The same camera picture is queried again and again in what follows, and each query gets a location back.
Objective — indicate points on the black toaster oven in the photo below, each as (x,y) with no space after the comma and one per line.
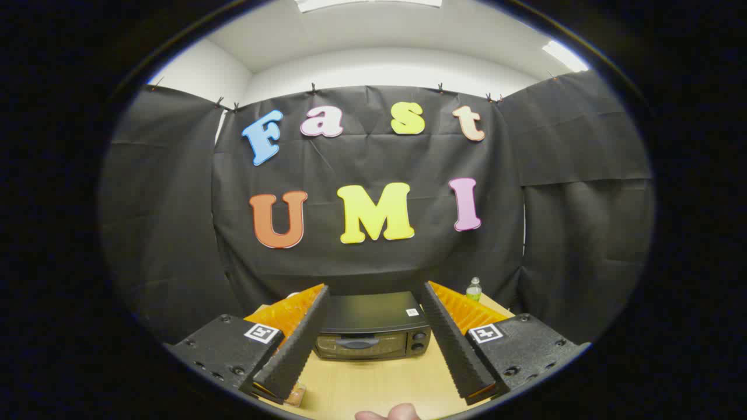
(367,312)

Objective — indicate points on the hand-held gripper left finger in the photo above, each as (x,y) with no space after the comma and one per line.
(300,344)

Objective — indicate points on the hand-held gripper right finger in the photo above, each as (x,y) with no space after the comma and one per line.
(452,344)

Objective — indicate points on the toasted sandwich with lettuce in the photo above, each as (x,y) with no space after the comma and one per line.
(295,395)

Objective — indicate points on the ceiling light panel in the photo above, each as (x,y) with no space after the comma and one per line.
(367,3)
(565,56)

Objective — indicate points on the green plastic bottle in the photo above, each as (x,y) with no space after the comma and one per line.
(474,290)

